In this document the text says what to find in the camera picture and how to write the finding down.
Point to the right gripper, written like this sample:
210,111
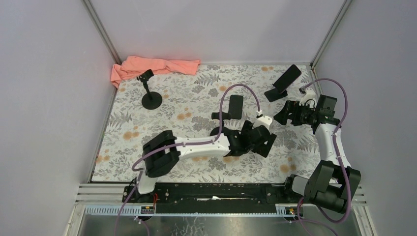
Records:
291,106

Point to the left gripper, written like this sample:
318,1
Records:
258,139

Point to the black phone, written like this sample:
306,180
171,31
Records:
264,148
236,106

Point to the purple phone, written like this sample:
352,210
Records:
287,78

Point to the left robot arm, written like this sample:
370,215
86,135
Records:
165,150

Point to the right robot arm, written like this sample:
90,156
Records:
333,182

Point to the pink cloth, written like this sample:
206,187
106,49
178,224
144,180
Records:
134,66

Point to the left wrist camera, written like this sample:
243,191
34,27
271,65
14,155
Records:
262,120

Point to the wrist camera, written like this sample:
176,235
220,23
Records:
262,120
308,95

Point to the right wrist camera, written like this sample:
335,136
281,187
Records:
308,95

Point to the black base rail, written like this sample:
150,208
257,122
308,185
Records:
186,198

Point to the aluminium frame profile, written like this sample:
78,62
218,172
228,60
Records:
113,192

